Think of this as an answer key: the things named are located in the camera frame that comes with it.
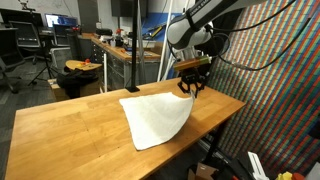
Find black bag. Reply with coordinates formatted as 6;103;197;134
55;68;100;99

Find wooden top workbench cabinet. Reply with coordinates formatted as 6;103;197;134
89;33;161;91

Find black wall screen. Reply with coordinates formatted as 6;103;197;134
111;0;149;18

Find white plastic bracket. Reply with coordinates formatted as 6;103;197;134
247;151;268;180

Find tan wrist camera bar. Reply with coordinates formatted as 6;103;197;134
173;55;213;72

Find lit computer monitor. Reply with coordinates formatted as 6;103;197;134
44;13;79;29

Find white diagonal pipe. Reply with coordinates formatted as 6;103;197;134
156;0;174;83

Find grey vented metal box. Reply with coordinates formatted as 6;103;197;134
49;46;73;69

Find white cloth towel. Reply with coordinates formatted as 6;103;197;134
118;91;195;152

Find black tripod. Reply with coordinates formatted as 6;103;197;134
28;36;59;87

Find round wooden stool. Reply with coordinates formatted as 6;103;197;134
65;59;103;73

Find colourful patterned curtain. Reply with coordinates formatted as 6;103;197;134
206;0;320;174

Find black table leg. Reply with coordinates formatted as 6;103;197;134
203;121;228;166

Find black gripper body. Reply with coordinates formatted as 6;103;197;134
178;66;210;86

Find brown cardboard box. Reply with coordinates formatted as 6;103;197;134
187;162;219;180

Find black vertical stand pole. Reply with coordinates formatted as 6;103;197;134
125;0;141;93

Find black mesh office chair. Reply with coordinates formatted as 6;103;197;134
8;20;44;66

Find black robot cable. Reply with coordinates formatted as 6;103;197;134
213;16;314;72
208;0;298;34

